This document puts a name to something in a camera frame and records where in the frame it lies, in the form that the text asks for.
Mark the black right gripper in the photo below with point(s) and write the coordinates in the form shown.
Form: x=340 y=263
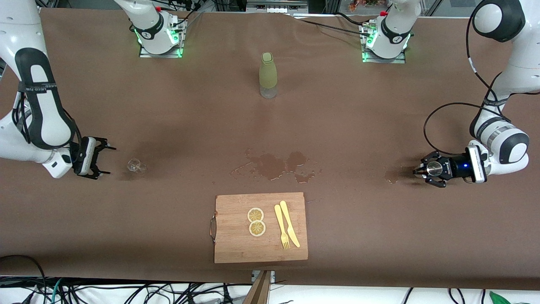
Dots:
x=93 y=157

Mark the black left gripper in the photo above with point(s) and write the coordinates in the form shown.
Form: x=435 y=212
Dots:
x=452 y=167

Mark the steel double jigger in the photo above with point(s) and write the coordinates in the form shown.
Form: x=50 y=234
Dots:
x=433 y=168

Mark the clear glass beaker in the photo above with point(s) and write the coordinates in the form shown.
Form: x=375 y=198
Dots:
x=137 y=166

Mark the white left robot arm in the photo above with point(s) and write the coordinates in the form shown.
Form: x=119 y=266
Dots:
x=398 y=19

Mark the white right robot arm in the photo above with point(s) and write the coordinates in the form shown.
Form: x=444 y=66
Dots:
x=143 y=12

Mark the small liquid puddle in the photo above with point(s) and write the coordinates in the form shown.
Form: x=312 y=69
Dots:
x=391 y=177

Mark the brown table cover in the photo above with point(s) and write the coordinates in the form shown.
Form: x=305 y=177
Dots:
x=211 y=105

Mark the green plastic object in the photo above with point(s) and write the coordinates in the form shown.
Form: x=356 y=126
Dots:
x=500 y=299

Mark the yellow plastic knife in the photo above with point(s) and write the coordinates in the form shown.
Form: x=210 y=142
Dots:
x=290 y=223

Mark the wooden cutting board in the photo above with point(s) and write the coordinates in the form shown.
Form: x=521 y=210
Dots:
x=236 y=245

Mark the yellow plastic fork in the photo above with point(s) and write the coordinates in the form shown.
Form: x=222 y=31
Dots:
x=279 y=219

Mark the lemon slice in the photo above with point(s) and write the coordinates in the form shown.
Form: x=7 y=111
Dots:
x=255 y=215
x=257 y=228

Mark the large liquid puddle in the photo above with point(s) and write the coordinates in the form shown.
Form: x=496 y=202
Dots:
x=270 y=165

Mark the green sleeved glass bottle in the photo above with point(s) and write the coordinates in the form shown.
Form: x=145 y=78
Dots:
x=268 y=74

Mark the grey power strip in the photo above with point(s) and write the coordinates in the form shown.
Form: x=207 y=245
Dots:
x=276 y=7

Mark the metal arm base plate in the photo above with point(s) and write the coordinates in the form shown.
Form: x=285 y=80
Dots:
x=160 y=55
x=384 y=61

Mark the wooden post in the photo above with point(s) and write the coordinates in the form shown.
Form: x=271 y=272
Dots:
x=259 y=293

